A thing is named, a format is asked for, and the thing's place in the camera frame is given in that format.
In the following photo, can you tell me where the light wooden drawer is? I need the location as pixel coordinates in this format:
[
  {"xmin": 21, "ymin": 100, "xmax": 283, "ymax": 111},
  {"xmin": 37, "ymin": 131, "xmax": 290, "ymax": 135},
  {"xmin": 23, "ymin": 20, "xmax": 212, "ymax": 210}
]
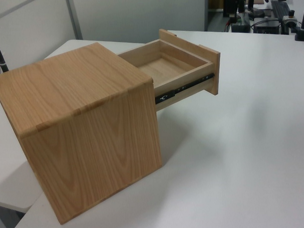
[{"xmin": 116, "ymin": 26, "xmax": 223, "ymax": 113}]

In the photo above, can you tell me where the black metal drawer slide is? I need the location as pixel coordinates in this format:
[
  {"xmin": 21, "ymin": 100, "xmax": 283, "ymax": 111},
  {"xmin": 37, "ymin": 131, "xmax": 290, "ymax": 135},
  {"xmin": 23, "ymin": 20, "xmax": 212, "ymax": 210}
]
[{"xmin": 154, "ymin": 72, "xmax": 216, "ymax": 105}]

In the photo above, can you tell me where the black monitor stand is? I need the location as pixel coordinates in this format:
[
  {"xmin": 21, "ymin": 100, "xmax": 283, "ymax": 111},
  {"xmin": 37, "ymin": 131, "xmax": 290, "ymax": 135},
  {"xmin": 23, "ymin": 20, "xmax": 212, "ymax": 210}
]
[{"xmin": 247, "ymin": 0, "xmax": 266, "ymax": 20}]

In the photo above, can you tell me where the small black box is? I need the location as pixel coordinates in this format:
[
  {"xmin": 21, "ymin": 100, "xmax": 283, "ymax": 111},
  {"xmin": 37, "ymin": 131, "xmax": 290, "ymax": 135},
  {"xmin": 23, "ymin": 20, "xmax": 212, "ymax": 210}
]
[{"xmin": 231, "ymin": 22, "xmax": 251, "ymax": 34}]

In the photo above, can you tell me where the black keyboard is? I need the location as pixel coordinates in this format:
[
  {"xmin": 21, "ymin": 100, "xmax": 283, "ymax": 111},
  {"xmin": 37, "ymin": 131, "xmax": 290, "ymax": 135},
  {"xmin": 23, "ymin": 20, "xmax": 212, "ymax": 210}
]
[{"xmin": 271, "ymin": 0, "xmax": 292, "ymax": 20}]

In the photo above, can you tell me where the red emergency stop button box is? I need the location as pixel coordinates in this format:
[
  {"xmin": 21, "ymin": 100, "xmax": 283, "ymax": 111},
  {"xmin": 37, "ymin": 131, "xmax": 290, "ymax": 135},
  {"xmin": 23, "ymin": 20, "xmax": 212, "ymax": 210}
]
[{"xmin": 282, "ymin": 10, "xmax": 298, "ymax": 28}]

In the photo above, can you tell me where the black clamp with pole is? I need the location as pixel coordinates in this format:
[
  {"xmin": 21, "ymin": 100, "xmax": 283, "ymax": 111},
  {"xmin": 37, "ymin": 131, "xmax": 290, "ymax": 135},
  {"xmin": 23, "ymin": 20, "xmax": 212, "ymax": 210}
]
[{"xmin": 292, "ymin": 0, "xmax": 304, "ymax": 43}]

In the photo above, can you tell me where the light wooden cabinet box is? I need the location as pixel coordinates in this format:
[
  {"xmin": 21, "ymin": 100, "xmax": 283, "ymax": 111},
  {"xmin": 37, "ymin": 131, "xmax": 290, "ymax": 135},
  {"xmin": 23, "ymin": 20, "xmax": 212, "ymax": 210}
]
[{"xmin": 0, "ymin": 40, "xmax": 164, "ymax": 228}]

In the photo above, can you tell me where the grey metal partition post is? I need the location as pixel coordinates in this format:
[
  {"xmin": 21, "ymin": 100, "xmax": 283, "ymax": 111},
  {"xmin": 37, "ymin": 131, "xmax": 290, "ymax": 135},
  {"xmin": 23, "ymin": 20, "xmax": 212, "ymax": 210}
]
[{"xmin": 64, "ymin": 0, "xmax": 84, "ymax": 41}]

